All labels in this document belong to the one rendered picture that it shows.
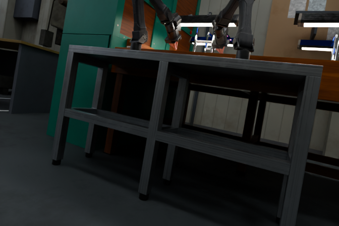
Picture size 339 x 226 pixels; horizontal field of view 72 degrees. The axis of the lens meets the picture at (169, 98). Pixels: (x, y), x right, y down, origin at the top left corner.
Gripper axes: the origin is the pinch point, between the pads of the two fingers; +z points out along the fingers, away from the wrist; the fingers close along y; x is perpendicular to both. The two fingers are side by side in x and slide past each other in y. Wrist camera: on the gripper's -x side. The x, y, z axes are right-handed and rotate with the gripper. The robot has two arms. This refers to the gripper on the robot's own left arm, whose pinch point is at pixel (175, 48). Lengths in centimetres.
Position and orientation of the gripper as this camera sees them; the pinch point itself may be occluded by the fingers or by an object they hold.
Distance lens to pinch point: 168.1
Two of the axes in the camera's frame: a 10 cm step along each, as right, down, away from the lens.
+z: 2.6, 6.9, 6.8
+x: -4.4, 7.1, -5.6
